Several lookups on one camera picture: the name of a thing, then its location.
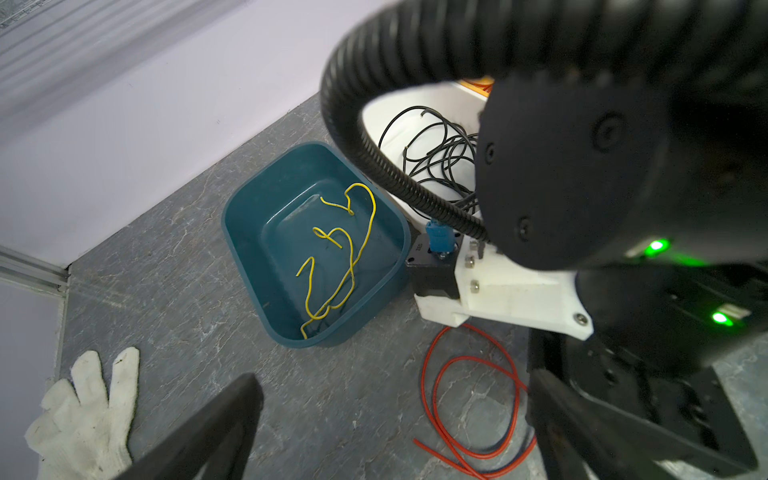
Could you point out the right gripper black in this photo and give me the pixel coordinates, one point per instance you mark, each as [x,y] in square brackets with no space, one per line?
[663,413]

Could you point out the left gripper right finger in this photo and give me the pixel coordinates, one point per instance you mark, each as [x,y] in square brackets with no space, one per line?
[580,436]

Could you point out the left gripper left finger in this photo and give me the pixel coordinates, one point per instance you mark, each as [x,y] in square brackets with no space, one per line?
[215,443]

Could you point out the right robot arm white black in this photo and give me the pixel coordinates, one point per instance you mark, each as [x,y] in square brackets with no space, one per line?
[625,144]

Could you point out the white work glove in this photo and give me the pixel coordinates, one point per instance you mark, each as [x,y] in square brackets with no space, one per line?
[84,428]

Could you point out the dark teal plastic bin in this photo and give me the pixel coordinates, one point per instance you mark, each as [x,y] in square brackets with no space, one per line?
[321,251]

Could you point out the white plastic bin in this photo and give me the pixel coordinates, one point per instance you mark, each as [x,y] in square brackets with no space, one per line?
[431,134]

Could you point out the yellow plastic bin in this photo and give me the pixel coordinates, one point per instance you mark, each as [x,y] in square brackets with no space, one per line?
[481,86]

